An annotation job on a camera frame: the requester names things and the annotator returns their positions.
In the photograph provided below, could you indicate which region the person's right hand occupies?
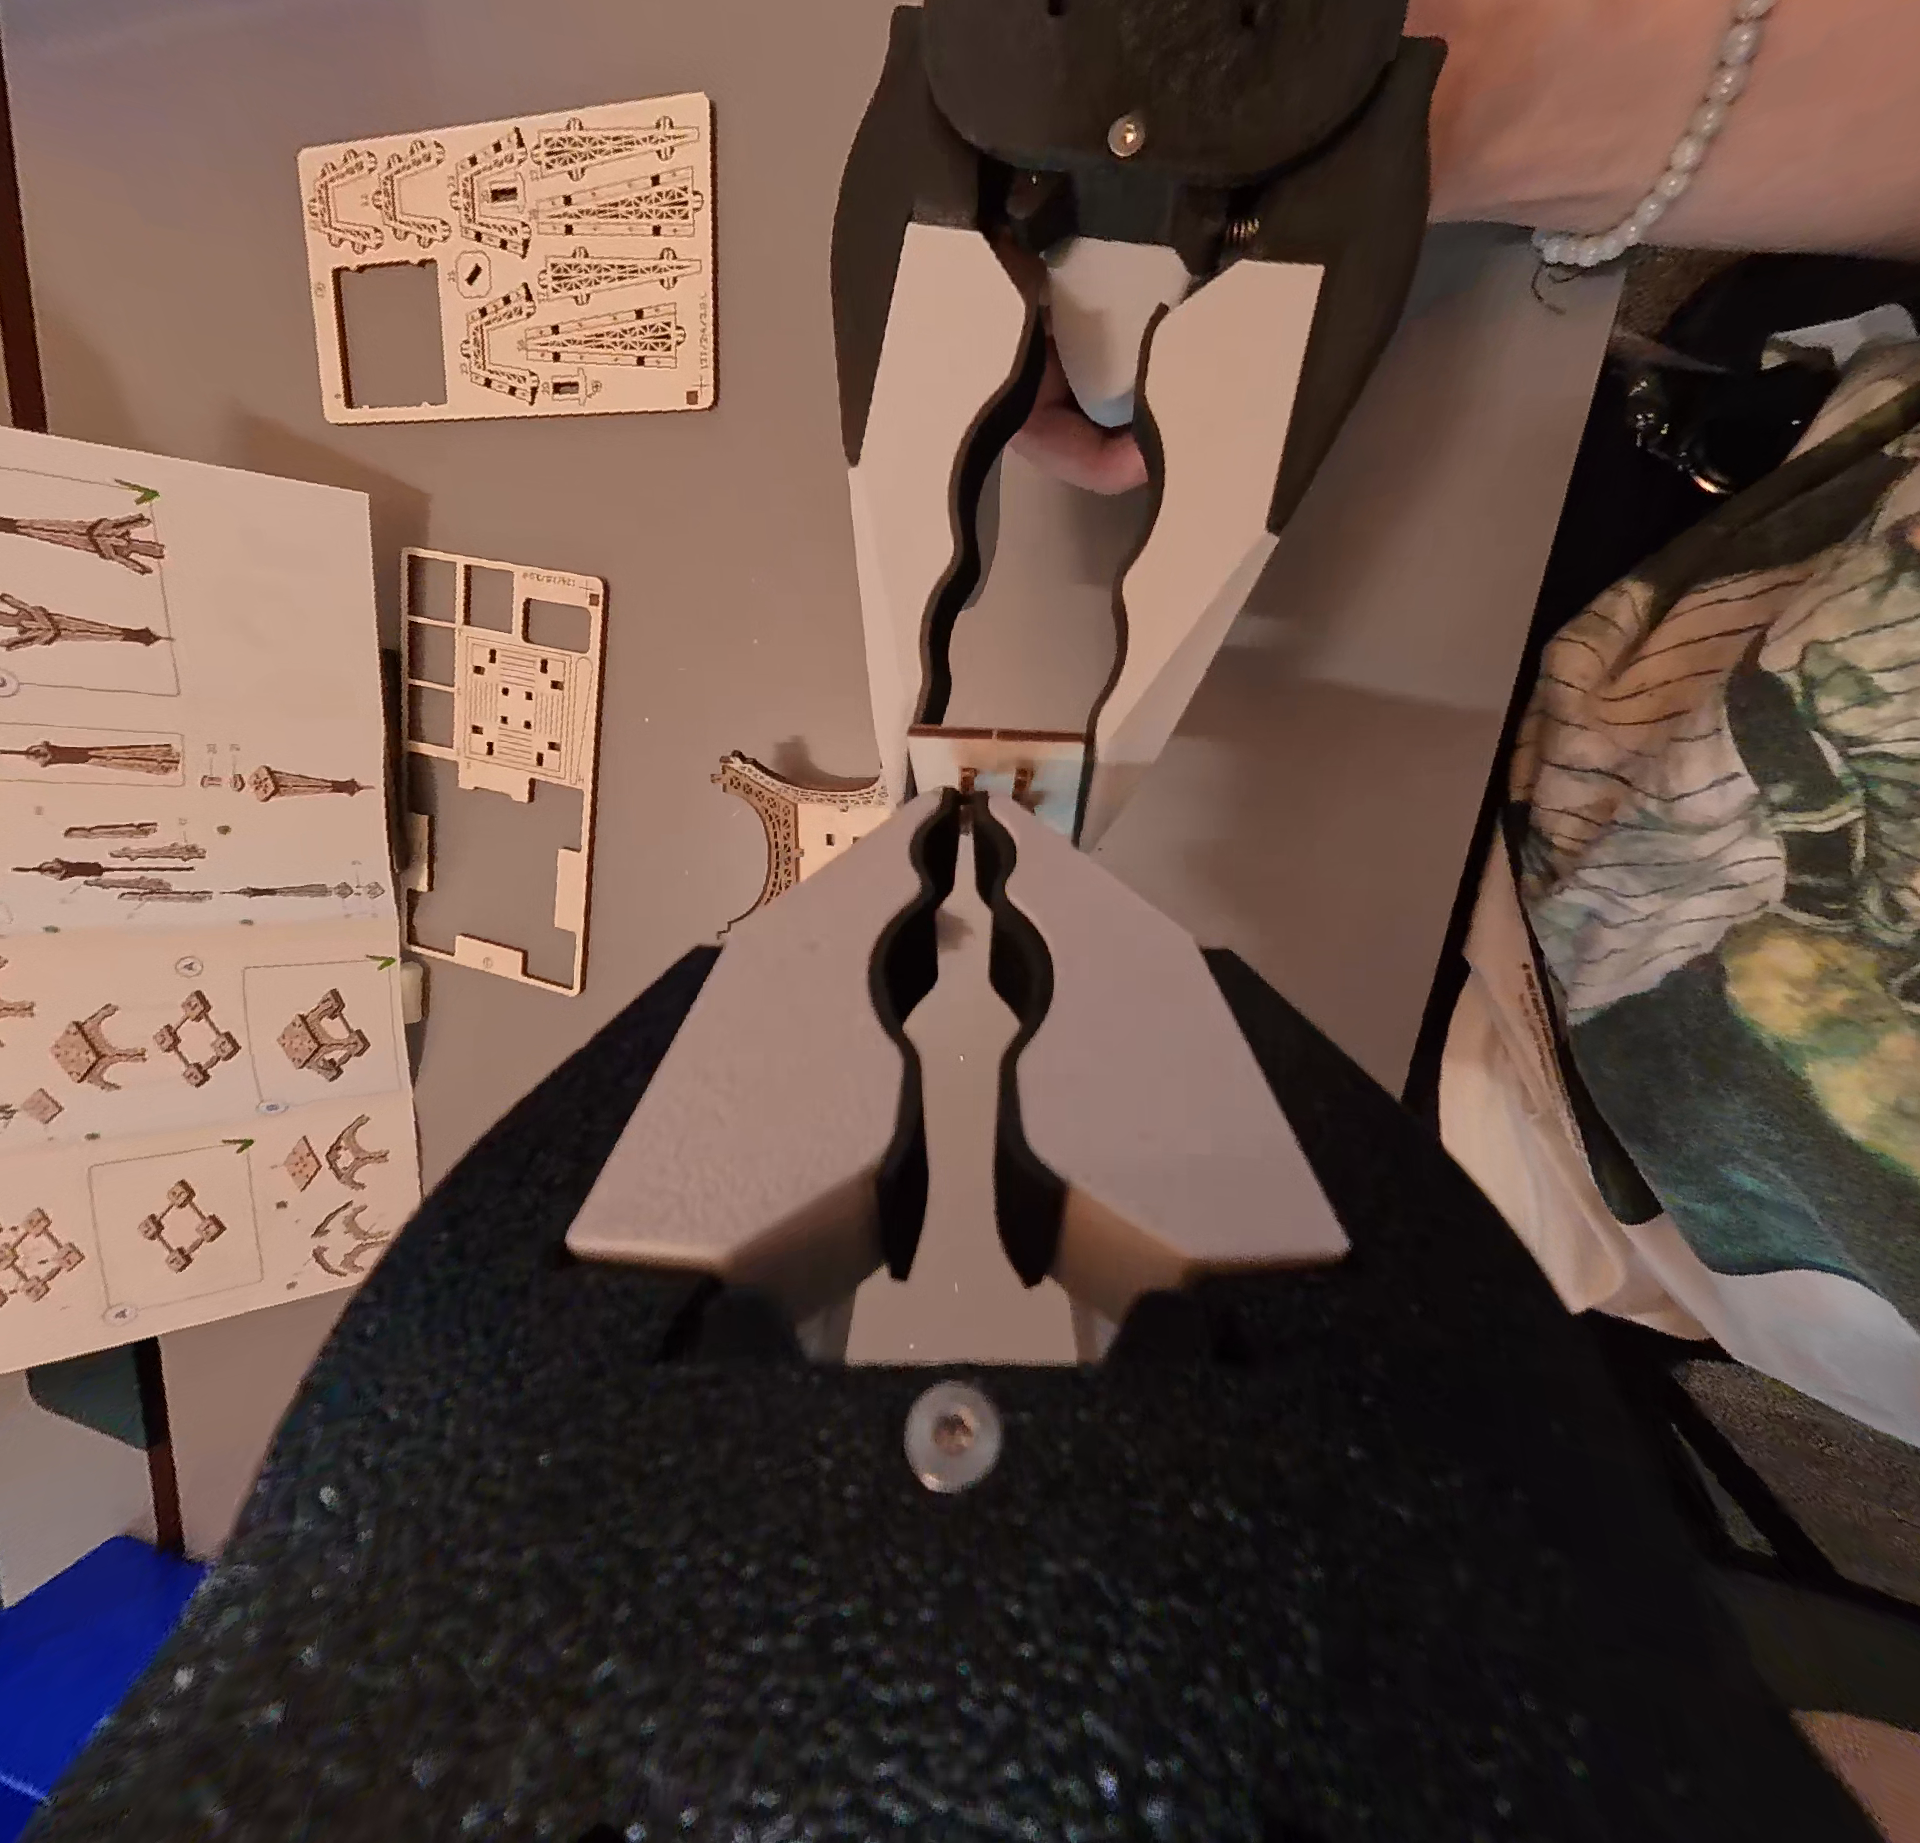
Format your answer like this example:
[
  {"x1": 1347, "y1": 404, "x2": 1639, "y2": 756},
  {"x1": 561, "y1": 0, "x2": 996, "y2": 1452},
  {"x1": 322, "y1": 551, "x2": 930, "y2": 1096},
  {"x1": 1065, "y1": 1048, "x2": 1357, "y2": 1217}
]
[{"x1": 1020, "y1": 0, "x2": 1751, "y2": 497}]

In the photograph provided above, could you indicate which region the person's right forearm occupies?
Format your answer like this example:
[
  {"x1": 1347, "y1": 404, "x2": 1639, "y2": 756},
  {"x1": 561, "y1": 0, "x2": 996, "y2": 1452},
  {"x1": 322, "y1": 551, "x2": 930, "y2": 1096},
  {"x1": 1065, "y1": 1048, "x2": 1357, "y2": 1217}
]
[{"x1": 1556, "y1": 0, "x2": 1920, "y2": 264}]

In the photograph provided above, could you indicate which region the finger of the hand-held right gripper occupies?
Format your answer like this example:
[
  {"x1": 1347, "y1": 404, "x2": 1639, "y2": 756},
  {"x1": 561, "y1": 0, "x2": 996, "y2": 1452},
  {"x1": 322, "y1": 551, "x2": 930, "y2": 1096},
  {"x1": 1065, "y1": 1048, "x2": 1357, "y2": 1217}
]
[
  {"x1": 843, "y1": 220, "x2": 1045, "y2": 799},
  {"x1": 1082, "y1": 257, "x2": 1326, "y2": 846}
]

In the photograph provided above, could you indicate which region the wooden puzzle sheet with cutouts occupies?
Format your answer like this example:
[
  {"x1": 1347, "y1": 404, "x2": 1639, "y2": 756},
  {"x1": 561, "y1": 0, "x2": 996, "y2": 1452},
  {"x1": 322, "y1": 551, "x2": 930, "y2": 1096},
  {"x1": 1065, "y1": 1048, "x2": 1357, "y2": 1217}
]
[{"x1": 393, "y1": 544, "x2": 611, "y2": 1000}]

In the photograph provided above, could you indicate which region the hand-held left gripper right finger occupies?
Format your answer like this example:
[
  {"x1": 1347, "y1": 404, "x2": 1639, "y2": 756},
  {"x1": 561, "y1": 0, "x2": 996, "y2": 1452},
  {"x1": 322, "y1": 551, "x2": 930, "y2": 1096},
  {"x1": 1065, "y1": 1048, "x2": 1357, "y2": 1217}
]
[{"x1": 958, "y1": 792, "x2": 1347, "y2": 1313}]

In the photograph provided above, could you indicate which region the white pearl bracelet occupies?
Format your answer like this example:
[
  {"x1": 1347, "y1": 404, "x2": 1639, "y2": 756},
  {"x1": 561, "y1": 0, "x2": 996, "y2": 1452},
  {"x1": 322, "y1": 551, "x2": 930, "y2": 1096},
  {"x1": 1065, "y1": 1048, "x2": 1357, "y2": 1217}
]
[{"x1": 1528, "y1": 0, "x2": 1798, "y2": 273}]

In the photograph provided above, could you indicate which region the grey desk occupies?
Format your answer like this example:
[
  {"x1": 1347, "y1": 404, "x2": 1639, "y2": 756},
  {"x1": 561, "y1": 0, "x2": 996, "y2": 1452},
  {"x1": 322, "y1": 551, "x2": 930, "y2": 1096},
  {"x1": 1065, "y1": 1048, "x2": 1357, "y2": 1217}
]
[{"x1": 0, "y1": 0, "x2": 1631, "y2": 1559}]

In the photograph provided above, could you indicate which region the wooden arch puzzle piece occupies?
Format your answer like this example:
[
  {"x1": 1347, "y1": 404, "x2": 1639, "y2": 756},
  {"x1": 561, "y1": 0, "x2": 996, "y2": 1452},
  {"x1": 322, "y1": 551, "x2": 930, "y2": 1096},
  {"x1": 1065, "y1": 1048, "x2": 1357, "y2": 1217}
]
[{"x1": 712, "y1": 746, "x2": 900, "y2": 950}]

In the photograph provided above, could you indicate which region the blue plastic bin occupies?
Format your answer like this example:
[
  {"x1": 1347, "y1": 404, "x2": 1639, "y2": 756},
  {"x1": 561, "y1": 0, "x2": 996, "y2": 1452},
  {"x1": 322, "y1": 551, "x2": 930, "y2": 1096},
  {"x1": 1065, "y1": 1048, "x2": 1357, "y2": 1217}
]
[{"x1": 0, "y1": 1539, "x2": 200, "y2": 1793}]

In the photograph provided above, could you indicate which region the printed instruction sheet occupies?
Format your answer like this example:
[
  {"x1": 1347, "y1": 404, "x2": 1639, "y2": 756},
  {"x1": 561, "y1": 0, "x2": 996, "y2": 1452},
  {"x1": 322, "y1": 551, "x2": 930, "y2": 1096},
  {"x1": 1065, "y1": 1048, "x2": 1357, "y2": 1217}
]
[{"x1": 0, "y1": 420, "x2": 421, "y2": 1377}]

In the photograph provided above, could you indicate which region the wooden puzzle sheet with tower parts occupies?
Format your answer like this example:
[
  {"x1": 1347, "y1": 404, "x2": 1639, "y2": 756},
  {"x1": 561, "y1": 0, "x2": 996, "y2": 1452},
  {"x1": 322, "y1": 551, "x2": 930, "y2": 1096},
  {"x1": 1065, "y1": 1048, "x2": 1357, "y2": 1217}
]
[{"x1": 296, "y1": 92, "x2": 720, "y2": 429}]

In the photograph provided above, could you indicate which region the wooden square plate with holes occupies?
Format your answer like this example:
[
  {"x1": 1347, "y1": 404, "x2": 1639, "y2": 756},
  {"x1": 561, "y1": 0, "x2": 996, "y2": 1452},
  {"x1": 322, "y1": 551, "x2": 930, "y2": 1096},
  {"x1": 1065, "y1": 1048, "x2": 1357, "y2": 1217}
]
[{"x1": 904, "y1": 722, "x2": 1084, "y2": 846}]

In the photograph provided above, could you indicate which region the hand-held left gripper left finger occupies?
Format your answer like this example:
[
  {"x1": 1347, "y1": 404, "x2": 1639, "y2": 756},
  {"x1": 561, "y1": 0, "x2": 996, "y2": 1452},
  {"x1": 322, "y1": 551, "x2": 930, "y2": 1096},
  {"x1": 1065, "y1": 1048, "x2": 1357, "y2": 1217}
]
[{"x1": 567, "y1": 792, "x2": 958, "y2": 1316}]

